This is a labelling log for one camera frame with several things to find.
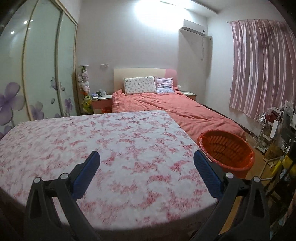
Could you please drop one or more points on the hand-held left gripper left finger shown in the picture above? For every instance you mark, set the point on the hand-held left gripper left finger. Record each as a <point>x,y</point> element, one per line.
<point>86,173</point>

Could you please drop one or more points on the white air conditioner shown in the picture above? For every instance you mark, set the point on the white air conditioner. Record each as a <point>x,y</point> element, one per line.
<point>193,27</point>

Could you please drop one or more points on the yellow plush toy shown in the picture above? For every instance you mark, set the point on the yellow plush toy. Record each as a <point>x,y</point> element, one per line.
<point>87,103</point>

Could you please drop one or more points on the yellow tub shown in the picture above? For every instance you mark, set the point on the yellow tub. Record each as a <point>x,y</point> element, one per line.
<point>286,162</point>

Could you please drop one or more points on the coral duvet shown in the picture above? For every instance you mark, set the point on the coral duvet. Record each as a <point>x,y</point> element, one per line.
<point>180,111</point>

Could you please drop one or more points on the floral tablecloth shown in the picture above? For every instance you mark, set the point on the floral tablecloth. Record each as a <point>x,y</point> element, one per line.
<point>115,150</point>

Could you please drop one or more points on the floral pillow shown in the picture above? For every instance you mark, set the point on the floral pillow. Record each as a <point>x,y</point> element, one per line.
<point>140,85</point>

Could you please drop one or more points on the orange plastic basket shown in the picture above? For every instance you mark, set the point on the orange plastic basket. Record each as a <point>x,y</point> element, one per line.
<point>226,150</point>

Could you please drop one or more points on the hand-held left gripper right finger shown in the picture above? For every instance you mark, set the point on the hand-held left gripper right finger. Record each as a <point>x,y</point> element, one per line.
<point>207,172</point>

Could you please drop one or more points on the small orange bin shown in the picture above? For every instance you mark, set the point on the small orange bin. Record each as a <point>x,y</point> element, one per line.
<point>105,109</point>

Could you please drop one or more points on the white storage cart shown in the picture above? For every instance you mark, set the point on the white storage cart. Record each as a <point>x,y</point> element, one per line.
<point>266,139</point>

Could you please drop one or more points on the hanging plush toys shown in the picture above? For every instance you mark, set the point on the hanging plush toys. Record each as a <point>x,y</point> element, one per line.
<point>83,80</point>

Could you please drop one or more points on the pink curtain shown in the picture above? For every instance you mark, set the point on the pink curtain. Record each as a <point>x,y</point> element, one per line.
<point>261,67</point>

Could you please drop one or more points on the white metal frame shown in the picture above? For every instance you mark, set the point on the white metal frame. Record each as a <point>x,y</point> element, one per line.
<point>266,169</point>

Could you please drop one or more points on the brown paper bag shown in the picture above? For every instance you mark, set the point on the brown paper bag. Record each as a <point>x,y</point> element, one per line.
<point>271,151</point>

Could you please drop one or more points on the pink nightstand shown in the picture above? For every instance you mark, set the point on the pink nightstand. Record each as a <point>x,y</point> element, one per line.
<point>189,95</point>
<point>99,103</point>

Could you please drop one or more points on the striped pillow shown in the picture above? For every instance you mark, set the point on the striped pillow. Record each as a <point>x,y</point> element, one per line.
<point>164,85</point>

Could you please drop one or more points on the cream pink bed headboard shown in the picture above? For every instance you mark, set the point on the cream pink bed headboard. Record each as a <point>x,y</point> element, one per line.
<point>138,73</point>

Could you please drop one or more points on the glass door wardrobe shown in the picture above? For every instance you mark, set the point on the glass door wardrobe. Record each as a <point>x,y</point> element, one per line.
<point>39,69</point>

